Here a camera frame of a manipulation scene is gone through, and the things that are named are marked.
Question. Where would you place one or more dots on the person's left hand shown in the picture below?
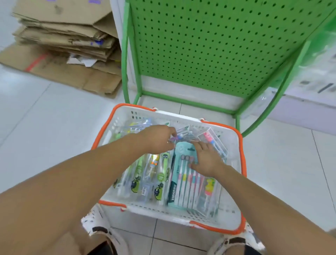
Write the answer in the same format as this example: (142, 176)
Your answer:
(157, 139)

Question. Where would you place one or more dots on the person's right hand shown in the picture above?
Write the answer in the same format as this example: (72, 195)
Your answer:
(207, 162)

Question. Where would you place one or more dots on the clear pink toothbrush pack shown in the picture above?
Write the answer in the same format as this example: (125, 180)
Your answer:
(210, 137)

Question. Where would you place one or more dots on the teal multi toothbrush pack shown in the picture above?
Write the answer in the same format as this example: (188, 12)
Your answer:
(183, 189)

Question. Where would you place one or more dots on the bundle of clear kids toothbrushes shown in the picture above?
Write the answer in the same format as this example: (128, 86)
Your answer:
(141, 176)

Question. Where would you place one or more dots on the white orange shopping basket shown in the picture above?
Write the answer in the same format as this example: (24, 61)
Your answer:
(173, 213)

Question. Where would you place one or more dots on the green pegboard display rack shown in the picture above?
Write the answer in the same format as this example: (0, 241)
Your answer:
(210, 42)

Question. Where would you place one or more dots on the person's left forearm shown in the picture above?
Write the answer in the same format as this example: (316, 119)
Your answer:
(63, 194)

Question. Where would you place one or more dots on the person's right forearm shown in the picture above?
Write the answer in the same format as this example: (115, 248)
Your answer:
(273, 210)

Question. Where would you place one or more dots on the white clog shoe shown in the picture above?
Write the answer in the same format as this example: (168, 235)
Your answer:
(102, 223)
(236, 244)

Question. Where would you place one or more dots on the pile of flattened cardboard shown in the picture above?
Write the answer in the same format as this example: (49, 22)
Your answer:
(57, 47)

